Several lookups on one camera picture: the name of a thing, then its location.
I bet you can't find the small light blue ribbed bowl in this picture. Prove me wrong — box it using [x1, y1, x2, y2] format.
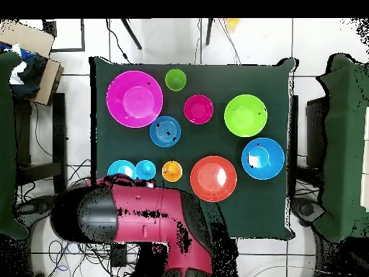
[107, 159, 138, 180]

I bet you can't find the dark green tablecloth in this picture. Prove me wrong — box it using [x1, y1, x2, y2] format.
[89, 56, 299, 240]

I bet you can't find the black stand leg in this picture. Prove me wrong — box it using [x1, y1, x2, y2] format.
[205, 18, 214, 46]
[120, 18, 143, 50]

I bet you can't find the yellow object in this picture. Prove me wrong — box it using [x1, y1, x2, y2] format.
[224, 18, 241, 31]

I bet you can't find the orange-red bowl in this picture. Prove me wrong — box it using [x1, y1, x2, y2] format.
[190, 155, 238, 203]

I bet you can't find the green-clothed side table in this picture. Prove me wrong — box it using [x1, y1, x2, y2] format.
[314, 53, 369, 243]
[0, 50, 30, 240]

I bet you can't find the blue cup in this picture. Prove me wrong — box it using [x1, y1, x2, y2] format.
[135, 159, 157, 182]

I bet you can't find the large pink bowl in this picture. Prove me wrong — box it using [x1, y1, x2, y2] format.
[105, 70, 164, 128]

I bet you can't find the black floor frame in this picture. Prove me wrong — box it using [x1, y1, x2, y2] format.
[42, 18, 86, 53]

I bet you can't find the black power brick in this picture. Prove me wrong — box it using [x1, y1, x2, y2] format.
[110, 243, 128, 268]

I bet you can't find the cardboard box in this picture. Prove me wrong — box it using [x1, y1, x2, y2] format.
[0, 19, 65, 107]

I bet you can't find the black cable with plug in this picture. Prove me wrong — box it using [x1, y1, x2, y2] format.
[105, 18, 133, 64]

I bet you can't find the black box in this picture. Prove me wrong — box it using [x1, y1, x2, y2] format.
[305, 96, 328, 168]

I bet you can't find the orange cup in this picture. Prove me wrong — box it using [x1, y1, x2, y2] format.
[161, 160, 183, 183]

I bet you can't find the blue flat-bottomed bowl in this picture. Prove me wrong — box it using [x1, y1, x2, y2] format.
[148, 115, 182, 149]

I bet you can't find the dark clothing bundle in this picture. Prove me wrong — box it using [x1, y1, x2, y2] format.
[8, 43, 49, 100]

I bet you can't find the white panel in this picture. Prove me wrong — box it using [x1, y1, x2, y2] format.
[360, 105, 369, 213]

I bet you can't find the black pedestal foot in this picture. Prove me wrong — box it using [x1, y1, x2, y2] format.
[290, 197, 326, 227]
[14, 194, 58, 223]

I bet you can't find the black stool frame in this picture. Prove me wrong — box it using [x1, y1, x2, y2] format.
[14, 92, 68, 195]

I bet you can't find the green bowl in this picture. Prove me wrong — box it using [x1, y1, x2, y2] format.
[223, 94, 268, 138]

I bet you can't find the tangle of black cables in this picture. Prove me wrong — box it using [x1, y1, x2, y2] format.
[14, 158, 145, 277]

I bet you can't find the small pink-red bowl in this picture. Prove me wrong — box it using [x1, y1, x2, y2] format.
[183, 94, 215, 126]

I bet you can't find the green cup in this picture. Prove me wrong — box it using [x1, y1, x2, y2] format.
[164, 68, 187, 92]

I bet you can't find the large blue bowl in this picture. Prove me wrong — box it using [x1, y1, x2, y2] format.
[241, 137, 285, 180]

